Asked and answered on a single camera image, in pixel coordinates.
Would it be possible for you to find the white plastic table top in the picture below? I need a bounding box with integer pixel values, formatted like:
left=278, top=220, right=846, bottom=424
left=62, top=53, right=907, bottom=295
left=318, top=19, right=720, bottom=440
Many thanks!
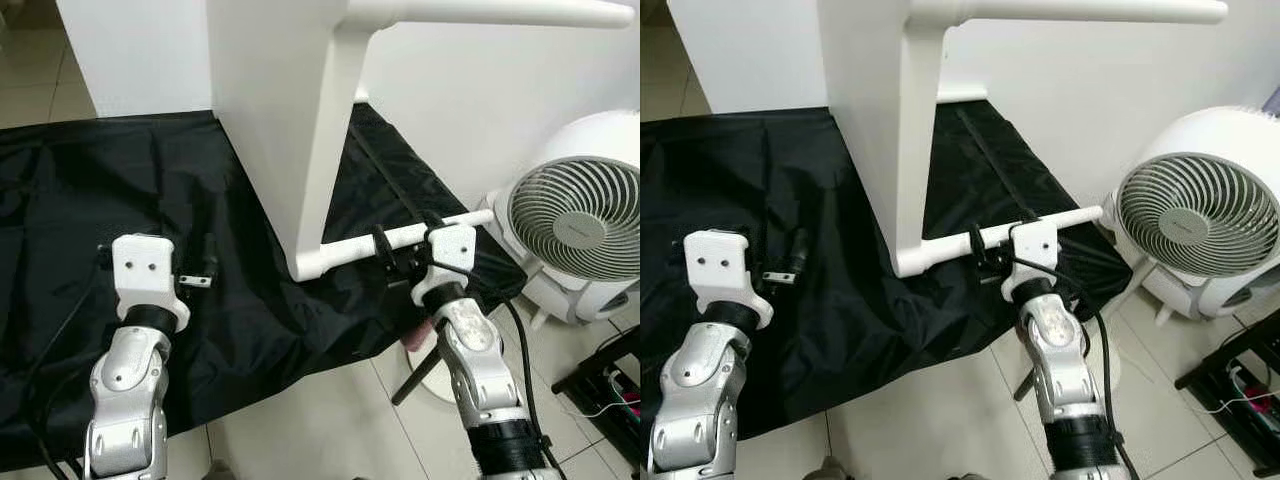
left=818, top=0, right=986, bottom=279
left=205, top=0, right=411, bottom=283

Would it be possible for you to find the black tablecloth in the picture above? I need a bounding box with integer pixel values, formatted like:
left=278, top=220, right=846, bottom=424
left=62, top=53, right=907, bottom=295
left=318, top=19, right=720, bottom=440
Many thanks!
left=0, top=105, right=526, bottom=469
left=640, top=105, right=1136, bottom=441

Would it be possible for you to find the white round floor base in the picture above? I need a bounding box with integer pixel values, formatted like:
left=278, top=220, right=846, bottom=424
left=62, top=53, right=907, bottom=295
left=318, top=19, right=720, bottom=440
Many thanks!
left=415, top=340, right=463, bottom=403

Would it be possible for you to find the white round litter box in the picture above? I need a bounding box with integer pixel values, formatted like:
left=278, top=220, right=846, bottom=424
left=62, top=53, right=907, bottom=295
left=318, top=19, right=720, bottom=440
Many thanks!
left=1125, top=255, right=1280, bottom=323
left=515, top=255, right=641, bottom=329

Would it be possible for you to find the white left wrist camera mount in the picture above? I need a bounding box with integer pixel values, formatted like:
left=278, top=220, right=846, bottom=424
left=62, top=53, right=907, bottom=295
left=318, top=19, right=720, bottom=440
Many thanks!
left=110, top=233, right=191, bottom=333
left=685, top=230, right=773, bottom=331

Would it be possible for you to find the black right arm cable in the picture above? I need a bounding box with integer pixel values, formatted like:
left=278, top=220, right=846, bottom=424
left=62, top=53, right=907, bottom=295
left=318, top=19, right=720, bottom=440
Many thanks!
left=425, top=258, right=561, bottom=480
left=1010, top=255, right=1141, bottom=480

